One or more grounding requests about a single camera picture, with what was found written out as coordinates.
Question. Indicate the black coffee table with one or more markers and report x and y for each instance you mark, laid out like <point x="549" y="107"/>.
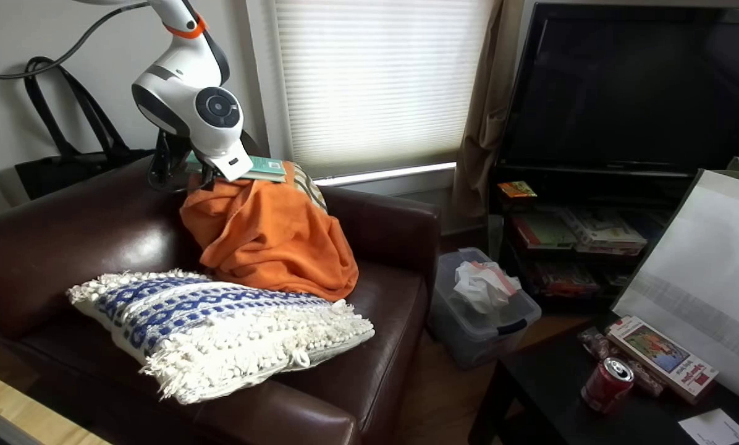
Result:
<point x="557" y="394"/>

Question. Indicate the white window blind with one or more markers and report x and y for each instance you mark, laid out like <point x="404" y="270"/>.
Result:
<point x="377" y="79"/>

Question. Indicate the black tv stand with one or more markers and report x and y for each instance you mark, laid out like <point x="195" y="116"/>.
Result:
<point x="576" y="238"/>

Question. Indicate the red soda can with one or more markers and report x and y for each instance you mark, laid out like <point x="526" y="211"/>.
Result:
<point x="609" y="384"/>

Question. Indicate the grey plastic storage bin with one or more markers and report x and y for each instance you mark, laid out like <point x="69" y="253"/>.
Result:
<point x="478" y="312"/>

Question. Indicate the white paper bag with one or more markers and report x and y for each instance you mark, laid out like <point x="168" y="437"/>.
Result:
<point x="687" y="285"/>

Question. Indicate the white paper sheet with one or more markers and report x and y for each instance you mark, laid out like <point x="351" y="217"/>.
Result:
<point x="712" y="429"/>

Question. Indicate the red white card box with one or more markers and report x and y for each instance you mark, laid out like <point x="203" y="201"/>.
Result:
<point x="667" y="362"/>

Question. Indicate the brown leather armchair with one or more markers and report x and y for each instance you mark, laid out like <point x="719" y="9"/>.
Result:
<point x="126" y="221"/>

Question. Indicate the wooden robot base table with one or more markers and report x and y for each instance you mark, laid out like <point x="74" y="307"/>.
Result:
<point x="42" y="422"/>

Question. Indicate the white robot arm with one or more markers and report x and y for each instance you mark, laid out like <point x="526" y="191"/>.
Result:
<point x="187" y="100"/>

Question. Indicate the striped cushion under towel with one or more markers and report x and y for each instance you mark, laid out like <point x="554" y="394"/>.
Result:
<point x="308" y="186"/>

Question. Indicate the teal green book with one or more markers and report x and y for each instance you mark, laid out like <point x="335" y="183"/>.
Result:
<point x="264" y="169"/>

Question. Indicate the black tote bag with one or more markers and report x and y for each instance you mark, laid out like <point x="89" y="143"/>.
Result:
<point x="69" y="163"/>

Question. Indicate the beige curtain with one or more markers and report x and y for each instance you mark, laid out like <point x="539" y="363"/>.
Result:
<point x="491" y="107"/>

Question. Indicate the black flat television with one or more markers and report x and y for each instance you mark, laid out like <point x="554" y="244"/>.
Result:
<point x="635" y="87"/>

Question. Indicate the blue white fringed pillow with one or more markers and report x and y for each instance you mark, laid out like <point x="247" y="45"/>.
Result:
<point x="203" y="338"/>

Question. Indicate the orange towel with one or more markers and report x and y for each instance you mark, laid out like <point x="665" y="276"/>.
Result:
<point x="271" y="236"/>

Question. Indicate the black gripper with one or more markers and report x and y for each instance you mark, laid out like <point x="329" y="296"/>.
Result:
<point x="175" y="160"/>

